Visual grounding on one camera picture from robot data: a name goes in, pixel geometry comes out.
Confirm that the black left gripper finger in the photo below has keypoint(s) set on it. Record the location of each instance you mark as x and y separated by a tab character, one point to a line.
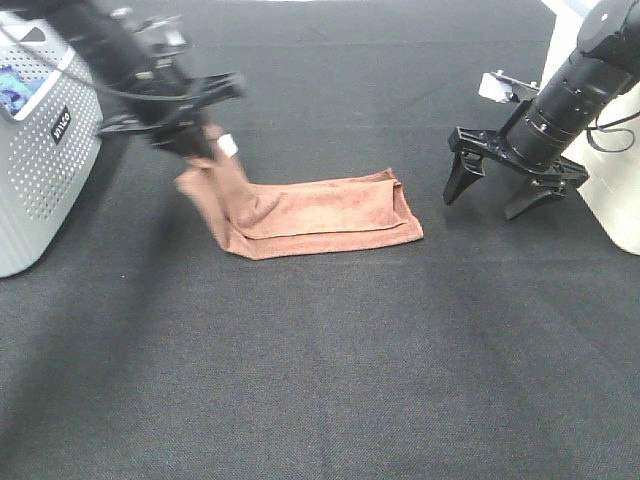
186	141
214	89

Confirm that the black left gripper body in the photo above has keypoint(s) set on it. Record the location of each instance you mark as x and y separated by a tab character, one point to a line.
151	106

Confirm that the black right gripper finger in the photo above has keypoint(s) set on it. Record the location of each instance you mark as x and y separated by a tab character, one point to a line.
467	168
533	194

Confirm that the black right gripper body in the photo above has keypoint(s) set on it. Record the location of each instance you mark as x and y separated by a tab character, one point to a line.
495	147

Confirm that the brown microfibre towel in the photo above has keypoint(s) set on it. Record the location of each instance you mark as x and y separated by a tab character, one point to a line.
261	221

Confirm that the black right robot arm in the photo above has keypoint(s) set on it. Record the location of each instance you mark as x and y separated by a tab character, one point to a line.
603	65

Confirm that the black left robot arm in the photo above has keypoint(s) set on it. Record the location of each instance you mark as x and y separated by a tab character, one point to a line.
111	50

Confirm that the white towel care tag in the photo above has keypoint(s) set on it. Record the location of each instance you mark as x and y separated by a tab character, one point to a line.
227	145

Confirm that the white ribbed storage bin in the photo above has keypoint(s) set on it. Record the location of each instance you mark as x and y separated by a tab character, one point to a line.
612	191

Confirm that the black brand label on basket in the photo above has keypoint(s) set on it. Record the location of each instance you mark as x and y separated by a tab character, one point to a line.
61	125

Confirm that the grey perforated laundry basket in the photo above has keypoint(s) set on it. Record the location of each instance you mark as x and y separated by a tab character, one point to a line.
40	182

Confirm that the blue cloth in basket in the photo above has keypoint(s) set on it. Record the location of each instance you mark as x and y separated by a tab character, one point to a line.
15	91

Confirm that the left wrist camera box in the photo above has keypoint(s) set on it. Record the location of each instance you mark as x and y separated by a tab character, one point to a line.
165	37

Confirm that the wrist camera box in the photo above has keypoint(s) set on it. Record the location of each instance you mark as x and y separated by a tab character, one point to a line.
498	87
165	37

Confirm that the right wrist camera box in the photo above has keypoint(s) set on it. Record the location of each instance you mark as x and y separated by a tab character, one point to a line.
498	87

